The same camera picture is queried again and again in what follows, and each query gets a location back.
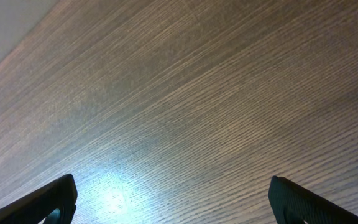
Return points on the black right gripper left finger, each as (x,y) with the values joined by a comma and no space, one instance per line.
(52,203)

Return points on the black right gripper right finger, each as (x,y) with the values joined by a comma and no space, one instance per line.
(292,203)

